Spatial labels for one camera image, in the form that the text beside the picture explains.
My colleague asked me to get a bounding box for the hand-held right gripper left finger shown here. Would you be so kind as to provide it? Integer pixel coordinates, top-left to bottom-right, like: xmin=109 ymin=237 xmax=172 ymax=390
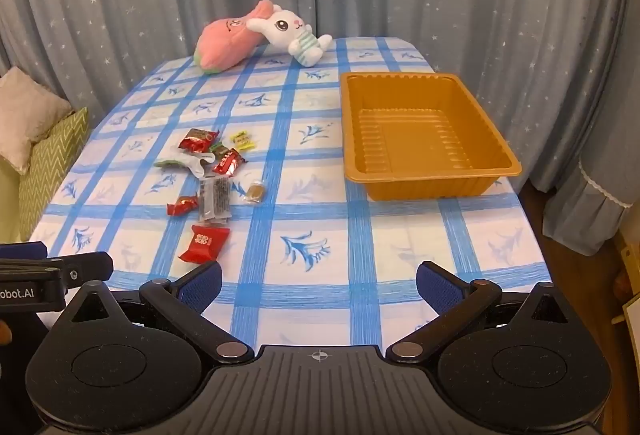
xmin=59 ymin=260 xmax=254 ymax=364

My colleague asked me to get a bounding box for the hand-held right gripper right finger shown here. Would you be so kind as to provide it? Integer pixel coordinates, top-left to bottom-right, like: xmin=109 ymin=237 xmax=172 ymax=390
xmin=386 ymin=261 xmax=581 ymax=363

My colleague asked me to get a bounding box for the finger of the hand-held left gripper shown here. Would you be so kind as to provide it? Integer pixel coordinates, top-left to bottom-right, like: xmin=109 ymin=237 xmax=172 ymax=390
xmin=50 ymin=251 xmax=114 ymax=288
xmin=0 ymin=241 xmax=48 ymax=261

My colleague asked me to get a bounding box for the small red candy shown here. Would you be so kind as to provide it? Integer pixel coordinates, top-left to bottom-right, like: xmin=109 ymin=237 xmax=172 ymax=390
xmin=167 ymin=196 xmax=199 ymax=216

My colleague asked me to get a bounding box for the clear packet with dark snack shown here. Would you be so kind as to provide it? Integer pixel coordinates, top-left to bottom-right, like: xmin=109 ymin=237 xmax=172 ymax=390
xmin=198 ymin=176 xmax=232 ymax=223

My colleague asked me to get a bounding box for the white snack pouch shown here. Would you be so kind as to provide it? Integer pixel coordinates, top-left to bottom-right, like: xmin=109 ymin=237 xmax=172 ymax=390
xmin=154 ymin=152 xmax=216 ymax=178

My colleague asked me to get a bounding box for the brown plastic tray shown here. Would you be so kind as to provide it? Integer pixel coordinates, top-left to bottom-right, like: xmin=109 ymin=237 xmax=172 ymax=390
xmin=340 ymin=72 xmax=522 ymax=202

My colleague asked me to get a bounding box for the large red snack packet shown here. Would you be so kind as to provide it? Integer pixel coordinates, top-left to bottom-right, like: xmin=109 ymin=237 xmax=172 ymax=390
xmin=179 ymin=127 xmax=221 ymax=154

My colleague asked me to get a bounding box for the pale green sofa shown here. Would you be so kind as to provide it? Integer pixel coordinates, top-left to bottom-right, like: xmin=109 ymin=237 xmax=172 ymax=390
xmin=0 ymin=155 xmax=32 ymax=246

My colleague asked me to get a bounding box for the green zigzag cushion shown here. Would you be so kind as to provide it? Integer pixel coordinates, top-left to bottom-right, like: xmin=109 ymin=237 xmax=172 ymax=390
xmin=17 ymin=107 xmax=91 ymax=241

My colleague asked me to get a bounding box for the blue checked tablecloth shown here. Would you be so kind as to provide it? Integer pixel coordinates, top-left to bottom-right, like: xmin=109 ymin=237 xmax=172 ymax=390
xmin=27 ymin=36 xmax=553 ymax=351

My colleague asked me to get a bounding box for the beige pillow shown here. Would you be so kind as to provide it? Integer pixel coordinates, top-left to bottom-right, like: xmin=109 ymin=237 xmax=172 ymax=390
xmin=0 ymin=66 xmax=75 ymax=176

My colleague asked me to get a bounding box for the grey lace-trimmed cloth cover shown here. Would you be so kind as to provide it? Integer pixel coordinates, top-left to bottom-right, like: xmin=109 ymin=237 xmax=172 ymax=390
xmin=542 ymin=0 xmax=640 ymax=261

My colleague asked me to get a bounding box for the pink plush toy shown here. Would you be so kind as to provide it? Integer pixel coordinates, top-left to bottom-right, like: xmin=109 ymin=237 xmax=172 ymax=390
xmin=194 ymin=0 xmax=282 ymax=74

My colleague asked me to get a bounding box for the white bunny plush toy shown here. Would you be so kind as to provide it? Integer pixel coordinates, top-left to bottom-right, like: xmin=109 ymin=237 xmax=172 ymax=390
xmin=245 ymin=5 xmax=333 ymax=67

